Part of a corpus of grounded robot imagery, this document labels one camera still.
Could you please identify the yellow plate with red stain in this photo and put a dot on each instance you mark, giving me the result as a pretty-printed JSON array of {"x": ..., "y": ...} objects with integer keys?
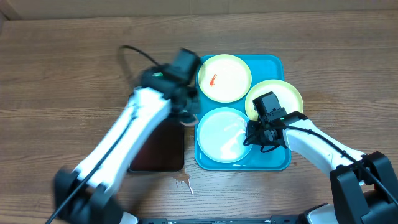
[{"x": 224, "y": 78}]

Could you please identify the black water basin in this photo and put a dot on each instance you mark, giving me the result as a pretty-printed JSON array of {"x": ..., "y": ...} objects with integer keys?
[{"x": 163, "y": 151}]

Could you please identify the orange and green sponge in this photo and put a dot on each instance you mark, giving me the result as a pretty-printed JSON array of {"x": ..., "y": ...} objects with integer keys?
[{"x": 189, "y": 120}]

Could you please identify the light blue plate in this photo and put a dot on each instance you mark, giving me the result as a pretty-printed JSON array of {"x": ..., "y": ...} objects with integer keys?
[{"x": 221, "y": 133}]

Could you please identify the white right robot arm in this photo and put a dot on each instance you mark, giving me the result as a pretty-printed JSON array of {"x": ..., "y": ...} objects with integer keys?
[{"x": 363, "y": 186}]

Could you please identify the blue plastic tray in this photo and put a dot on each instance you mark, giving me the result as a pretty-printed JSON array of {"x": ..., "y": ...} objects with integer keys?
[{"x": 263, "y": 67}]

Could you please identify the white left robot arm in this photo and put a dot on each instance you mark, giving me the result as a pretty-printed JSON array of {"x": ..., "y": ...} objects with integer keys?
[{"x": 147, "y": 137}]

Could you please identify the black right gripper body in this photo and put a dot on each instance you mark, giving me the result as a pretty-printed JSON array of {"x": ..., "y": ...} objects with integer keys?
[{"x": 257, "y": 137}]

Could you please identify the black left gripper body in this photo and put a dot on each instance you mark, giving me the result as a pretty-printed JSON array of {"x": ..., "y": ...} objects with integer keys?
[{"x": 191, "y": 106}]

